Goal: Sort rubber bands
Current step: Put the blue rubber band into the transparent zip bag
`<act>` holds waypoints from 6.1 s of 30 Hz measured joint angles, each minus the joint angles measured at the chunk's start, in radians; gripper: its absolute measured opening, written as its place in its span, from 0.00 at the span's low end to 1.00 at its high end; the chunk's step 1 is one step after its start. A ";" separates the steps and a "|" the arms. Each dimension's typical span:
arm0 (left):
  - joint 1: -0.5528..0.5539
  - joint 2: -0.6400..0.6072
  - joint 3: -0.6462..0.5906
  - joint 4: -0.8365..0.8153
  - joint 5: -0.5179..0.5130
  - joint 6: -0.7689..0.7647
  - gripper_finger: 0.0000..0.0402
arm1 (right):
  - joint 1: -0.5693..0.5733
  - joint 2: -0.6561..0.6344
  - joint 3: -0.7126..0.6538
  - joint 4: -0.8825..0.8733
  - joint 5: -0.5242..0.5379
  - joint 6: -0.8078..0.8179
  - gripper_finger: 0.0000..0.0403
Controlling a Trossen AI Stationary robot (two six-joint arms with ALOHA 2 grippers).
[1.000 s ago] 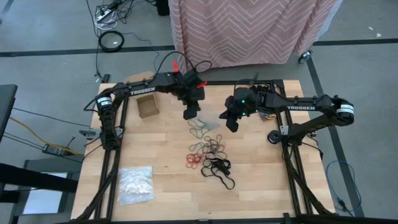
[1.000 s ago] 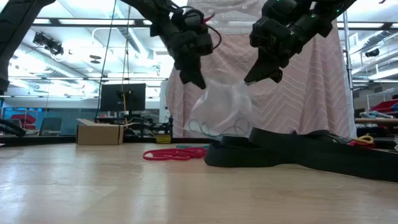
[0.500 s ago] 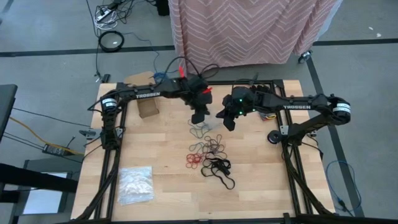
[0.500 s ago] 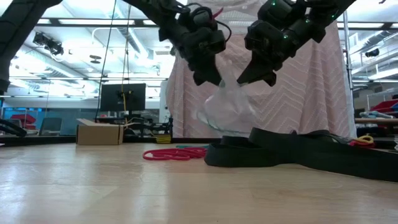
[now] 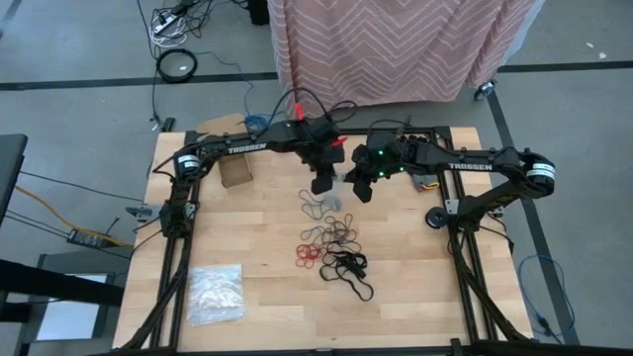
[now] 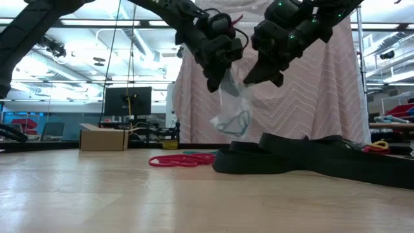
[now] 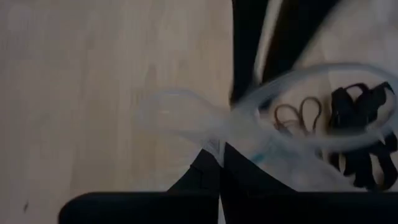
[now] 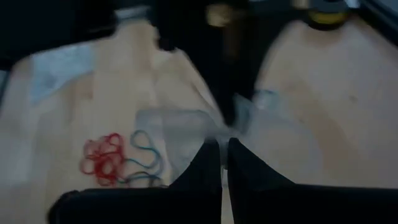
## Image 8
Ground black spool yellow winding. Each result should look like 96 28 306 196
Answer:
306 0 351 31

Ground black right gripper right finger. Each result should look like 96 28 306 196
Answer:
226 136 398 224

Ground teal rubber band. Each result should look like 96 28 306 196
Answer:
129 129 165 175
116 169 165 189

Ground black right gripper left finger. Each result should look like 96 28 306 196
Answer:
47 138 223 224

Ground clear plastic bag stack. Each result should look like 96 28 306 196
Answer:
28 42 98 105

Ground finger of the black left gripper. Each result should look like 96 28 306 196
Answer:
174 27 236 126
233 27 274 124

